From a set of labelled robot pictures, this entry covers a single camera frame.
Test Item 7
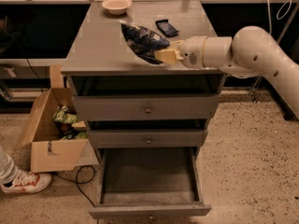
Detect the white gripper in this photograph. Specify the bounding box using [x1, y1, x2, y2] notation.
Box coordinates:
[154, 36, 206, 69]

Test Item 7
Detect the blue chip bag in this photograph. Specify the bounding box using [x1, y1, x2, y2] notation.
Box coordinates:
[121, 22, 170, 64]

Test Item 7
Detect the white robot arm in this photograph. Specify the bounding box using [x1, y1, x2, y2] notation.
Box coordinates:
[154, 26, 299, 118]

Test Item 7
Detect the grey top drawer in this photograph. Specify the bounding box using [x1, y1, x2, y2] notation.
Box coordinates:
[72, 95, 219, 121]

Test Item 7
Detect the grey drawer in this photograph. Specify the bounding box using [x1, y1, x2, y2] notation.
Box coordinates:
[89, 129, 207, 148]
[72, 95, 219, 121]
[90, 147, 211, 219]

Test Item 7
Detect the grey drawer cabinet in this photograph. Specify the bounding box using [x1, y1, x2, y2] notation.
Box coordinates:
[61, 0, 235, 157]

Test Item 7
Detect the grey middle drawer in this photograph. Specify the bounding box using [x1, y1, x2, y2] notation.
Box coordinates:
[89, 129, 207, 148]

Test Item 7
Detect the green snack bag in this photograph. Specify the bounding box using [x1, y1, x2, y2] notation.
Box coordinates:
[53, 105, 78, 124]

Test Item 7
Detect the grey bottom drawer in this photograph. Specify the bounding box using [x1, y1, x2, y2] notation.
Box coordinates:
[90, 147, 211, 219]

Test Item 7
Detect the beige bowl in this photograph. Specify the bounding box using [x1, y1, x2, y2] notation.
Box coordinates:
[102, 0, 132, 16]

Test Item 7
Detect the green packet in box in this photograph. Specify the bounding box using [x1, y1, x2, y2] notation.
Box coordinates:
[61, 132, 88, 140]

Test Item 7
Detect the cardboard box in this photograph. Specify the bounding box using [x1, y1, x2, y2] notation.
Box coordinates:
[16, 88, 98, 173]

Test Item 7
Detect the white red sneaker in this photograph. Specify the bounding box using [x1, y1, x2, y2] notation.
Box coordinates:
[1, 170, 52, 194]

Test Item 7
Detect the grey trouser leg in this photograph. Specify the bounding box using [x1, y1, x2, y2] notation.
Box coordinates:
[0, 146, 19, 184]

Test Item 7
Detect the white hanging cable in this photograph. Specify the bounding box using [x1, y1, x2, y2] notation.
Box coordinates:
[263, 0, 299, 37]

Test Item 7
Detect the black floor cable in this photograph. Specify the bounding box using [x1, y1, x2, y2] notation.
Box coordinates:
[52, 164, 97, 207]

